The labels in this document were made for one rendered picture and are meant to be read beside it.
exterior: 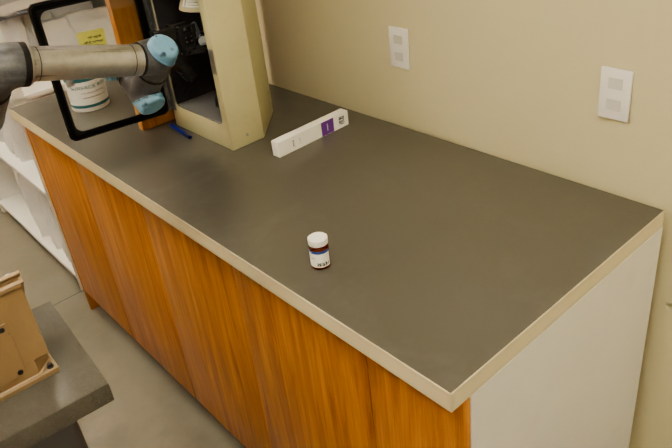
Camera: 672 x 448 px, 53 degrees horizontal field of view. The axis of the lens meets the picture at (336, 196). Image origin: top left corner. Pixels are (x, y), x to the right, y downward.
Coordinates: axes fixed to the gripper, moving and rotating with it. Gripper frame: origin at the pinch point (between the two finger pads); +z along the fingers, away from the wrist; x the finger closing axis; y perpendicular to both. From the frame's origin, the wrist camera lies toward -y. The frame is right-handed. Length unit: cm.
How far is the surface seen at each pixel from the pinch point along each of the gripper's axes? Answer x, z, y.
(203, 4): -13.7, -10.6, 13.8
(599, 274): -118, 3, -30
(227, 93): -14.0, -8.9, -10.8
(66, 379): -67, -82, -28
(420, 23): -48, 33, 2
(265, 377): -55, -38, -68
